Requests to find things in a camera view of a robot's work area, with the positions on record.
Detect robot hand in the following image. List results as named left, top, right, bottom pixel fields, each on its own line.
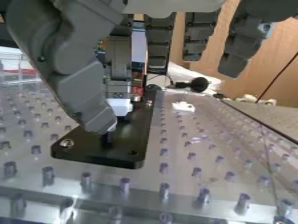
left=5, top=0, right=298, bottom=135

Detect black headphones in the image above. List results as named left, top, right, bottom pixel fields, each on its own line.
left=174, top=76, right=210, bottom=93

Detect small white square plate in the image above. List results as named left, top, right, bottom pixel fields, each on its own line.
left=170, top=100, right=196, bottom=114

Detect black plate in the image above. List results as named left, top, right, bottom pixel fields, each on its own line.
left=49, top=84, right=162, bottom=170

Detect clear box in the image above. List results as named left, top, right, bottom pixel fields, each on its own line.
left=0, top=49, right=298, bottom=224

